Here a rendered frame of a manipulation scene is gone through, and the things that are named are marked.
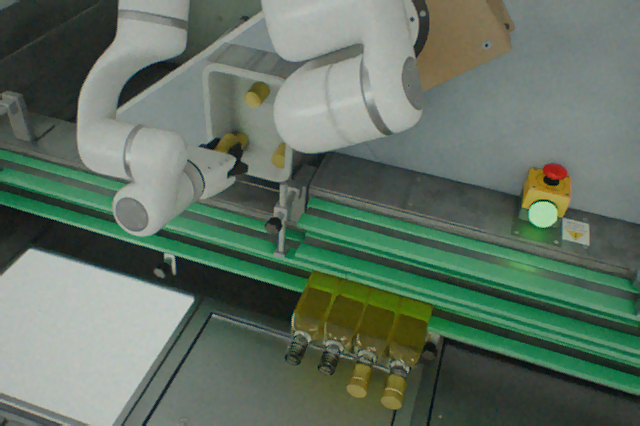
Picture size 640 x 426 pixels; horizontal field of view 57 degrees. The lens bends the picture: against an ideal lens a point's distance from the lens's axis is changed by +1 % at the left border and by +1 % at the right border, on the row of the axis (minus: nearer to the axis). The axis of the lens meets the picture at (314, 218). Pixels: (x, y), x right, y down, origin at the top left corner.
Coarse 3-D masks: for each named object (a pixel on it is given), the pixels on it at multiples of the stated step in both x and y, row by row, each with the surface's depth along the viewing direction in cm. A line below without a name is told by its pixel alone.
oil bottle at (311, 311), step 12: (312, 276) 108; (324, 276) 108; (336, 276) 108; (312, 288) 106; (324, 288) 106; (336, 288) 107; (300, 300) 104; (312, 300) 104; (324, 300) 104; (300, 312) 102; (312, 312) 102; (324, 312) 102; (300, 324) 100; (312, 324) 100; (312, 336) 100
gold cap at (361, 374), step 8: (352, 368) 96; (360, 368) 95; (368, 368) 95; (352, 376) 94; (360, 376) 94; (368, 376) 94; (352, 384) 93; (360, 384) 93; (368, 384) 94; (352, 392) 94; (360, 392) 93
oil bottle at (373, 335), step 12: (372, 300) 104; (384, 300) 104; (396, 300) 105; (372, 312) 102; (384, 312) 102; (396, 312) 103; (360, 324) 100; (372, 324) 100; (384, 324) 100; (360, 336) 98; (372, 336) 98; (384, 336) 98; (360, 348) 98; (372, 348) 97; (384, 348) 98
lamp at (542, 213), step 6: (534, 204) 100; (540, 204) 99; (546, 204) 98; (552, 204) 99; (534, 210) 99; (540, 210) 98; (546, 210) 98; (552, 210) 98; (534, 216) 99; (540, 216) 98; (546, 216) 98; (552, 216) 98; (534, 222) 100; (540, 222) 99; (546, 222) 99; (552, 222) 99
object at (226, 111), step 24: (216, 72) 106; (240, 72) 101; (216, 96) 109; (240, 96) 113; (216, 120) 112; (240, 120) 117; (264, 120) 115; (264, 144) 119; (264, 168) 115; (288, 168) 111
